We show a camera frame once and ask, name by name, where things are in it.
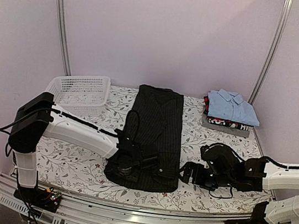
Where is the light blue folded shirt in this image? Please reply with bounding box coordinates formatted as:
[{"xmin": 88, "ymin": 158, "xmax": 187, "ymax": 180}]
[{"xmin": 207, "ymin": 89, "xmax": 260, "ymax": 127}]

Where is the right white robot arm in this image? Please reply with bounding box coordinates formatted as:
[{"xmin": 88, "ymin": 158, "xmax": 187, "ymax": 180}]
[{"xmin": 178, "ymin": 143, "xmax": 299, "ymax": 224}]

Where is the black white printed folded shirt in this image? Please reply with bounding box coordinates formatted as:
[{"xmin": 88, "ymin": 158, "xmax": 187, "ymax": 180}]
[{"xmin": 206, "ymin": 116, "xmax": 251, "ymax": 131}]

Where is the white plastic basket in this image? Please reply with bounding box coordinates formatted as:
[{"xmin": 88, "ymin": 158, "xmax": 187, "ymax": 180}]
[{"xmin": 45, "ymin": 76, "xmax": 111, "ymax": 117}]

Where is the aluminium frame post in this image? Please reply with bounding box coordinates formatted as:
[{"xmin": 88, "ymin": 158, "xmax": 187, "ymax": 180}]
[
  {"xmin": 248, "ymin": 0, "xmax": 293, "ymax": 105},
  {"xmin": 56, "ymin": 0, "xmax": 72, "ymax": 76}
]

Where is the left aluminium frame post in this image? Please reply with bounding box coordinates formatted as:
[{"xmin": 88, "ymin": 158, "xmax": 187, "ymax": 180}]
[{"xmin": 56, "ymin": 0, "xmax": 72, "ymax": 76}]

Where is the aluminium front rail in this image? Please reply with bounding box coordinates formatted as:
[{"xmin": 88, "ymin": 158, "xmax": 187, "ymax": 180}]
[{"xmin": 0, "ymin": 173, "xmax": 299, "ymax": 224}]

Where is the floral patterned table mat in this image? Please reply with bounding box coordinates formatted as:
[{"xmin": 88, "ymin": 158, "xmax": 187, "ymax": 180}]
[{"xmin": 36, "ymin": 96, "xmax": 273, "ymax": 214}]

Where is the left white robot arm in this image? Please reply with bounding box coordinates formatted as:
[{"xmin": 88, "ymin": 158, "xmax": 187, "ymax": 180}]
[{"xmin": 0, "ymin": 92, "xmax": 159, "ymax": 204}]

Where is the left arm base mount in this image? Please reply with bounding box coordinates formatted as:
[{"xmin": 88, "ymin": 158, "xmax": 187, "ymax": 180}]
[{"xmin": 14, "ymin": 182, "xmax": 62, "ymax": 213}]

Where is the right aluminium frame post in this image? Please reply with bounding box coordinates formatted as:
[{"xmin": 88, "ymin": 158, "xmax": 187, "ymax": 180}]
[{"xmin": 248, "ymin": 0, "xmax": 293, "ymax": 105}]

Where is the red black plaid folded shirt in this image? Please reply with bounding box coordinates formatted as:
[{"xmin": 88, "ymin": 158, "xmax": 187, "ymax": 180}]
[{"xmin": 203, "ymin": 96, "xmax": 210, "ymax": 116}]

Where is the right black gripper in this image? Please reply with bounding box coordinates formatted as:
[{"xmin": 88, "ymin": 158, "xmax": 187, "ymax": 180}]
[{"xmin": 174, "ymin": 160, "xmax": 236, "ymax": 195}]

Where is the black pinstriped long sleeve shirt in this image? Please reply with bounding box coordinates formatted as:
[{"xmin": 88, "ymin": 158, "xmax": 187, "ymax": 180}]
[{"xmin": 104, "ymin": 84, "xmax": 184, "ymax": 193}]

